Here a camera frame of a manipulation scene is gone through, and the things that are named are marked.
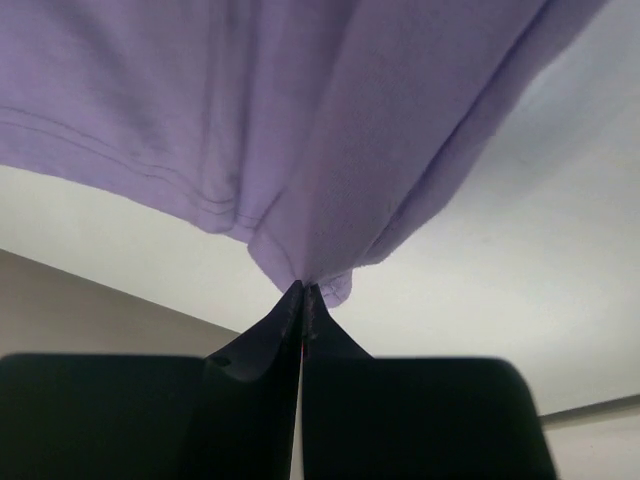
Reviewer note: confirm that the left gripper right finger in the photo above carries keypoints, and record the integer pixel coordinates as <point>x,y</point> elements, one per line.
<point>412,418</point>

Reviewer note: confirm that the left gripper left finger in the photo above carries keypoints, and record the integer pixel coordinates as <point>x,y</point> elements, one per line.
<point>228,415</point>

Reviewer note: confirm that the aluminium table frame rail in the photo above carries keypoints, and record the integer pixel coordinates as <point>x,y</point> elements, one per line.
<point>592,411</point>

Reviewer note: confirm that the lavender t shirt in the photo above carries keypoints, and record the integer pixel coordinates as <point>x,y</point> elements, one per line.
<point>322,134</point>

